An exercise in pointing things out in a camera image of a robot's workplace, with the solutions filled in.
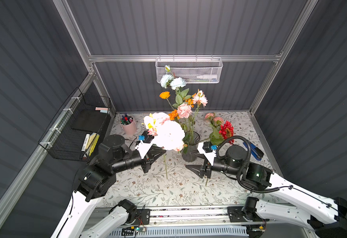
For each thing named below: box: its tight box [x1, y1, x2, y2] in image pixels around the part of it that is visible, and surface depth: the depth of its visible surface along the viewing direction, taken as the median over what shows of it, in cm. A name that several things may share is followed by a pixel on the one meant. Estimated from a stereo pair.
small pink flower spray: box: [191, 89, 209, 135], surface depth 71 cm
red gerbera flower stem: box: [219, 120, 235, 145], surface depth 61 cm
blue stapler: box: [242, 141, 265, 161], surface depth 96 cm
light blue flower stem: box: [160, 64, 192, 108], surface depth 75 cm
